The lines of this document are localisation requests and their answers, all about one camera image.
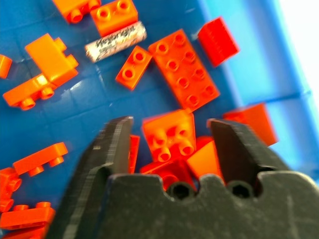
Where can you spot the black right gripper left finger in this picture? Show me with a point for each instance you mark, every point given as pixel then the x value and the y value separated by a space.
pixel 99 159

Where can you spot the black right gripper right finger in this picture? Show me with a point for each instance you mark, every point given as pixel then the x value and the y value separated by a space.
pixel 239 147

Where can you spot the blue plastic bin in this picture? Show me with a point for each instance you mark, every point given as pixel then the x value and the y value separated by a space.
pixel 82 119

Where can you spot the red sloped toy brick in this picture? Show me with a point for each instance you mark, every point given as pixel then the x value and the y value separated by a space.
pixel 218 41
pixel 256 119

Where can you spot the orange sloped toy brick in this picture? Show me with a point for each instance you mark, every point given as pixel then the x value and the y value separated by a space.
pixel 205 159

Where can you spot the orange flat toy brick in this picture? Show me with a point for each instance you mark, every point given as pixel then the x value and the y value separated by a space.
pixel 40 159
pixel 25 217

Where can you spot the orange four-stud toy brick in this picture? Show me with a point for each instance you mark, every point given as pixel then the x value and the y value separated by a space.
pixel 169 137

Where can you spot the orange eight-stud toy brick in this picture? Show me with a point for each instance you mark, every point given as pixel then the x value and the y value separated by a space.
pixel 184 69

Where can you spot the orange two-stud toy brick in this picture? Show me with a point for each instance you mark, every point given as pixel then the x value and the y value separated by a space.
pixel 113 18
pixel 133 67

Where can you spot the silver AA battery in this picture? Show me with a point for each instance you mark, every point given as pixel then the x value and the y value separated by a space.
pixel 115 41

